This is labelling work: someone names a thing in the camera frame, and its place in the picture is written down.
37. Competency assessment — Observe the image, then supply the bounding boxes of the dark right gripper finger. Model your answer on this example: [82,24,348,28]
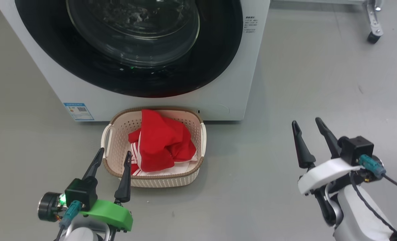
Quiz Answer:
[291,120,316,169]
[315,117,342,158]

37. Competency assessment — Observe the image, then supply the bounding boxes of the washing machine glass door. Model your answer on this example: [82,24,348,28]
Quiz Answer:
[15,0,244,98]

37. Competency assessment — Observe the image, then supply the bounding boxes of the blue energy label sticker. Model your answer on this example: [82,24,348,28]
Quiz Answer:
[64,102,94,121]

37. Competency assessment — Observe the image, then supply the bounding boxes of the cream perforated laundry basket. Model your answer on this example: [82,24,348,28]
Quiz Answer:
[101,107,207,188]

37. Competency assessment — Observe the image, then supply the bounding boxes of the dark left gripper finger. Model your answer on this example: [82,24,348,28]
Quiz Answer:
[114,151,132,204]
[82,148,105,181]

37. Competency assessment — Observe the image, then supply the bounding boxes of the red and white garment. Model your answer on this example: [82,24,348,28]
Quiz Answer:
[128,109,198,176]

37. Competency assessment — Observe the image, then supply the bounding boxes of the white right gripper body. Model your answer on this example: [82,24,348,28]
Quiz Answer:
[298,158,361,195]

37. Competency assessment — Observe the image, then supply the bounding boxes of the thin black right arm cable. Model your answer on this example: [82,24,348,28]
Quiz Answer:
[351,172,395,231]

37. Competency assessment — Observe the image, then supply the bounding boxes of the metal stand leg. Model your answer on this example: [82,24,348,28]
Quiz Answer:
[364,0,385,36]

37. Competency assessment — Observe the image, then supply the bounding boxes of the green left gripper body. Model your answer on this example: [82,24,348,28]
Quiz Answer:
[79,199,134,232]

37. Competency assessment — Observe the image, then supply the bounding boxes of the white front-load washing machine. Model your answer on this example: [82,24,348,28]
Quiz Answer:
[0,0,271,123]

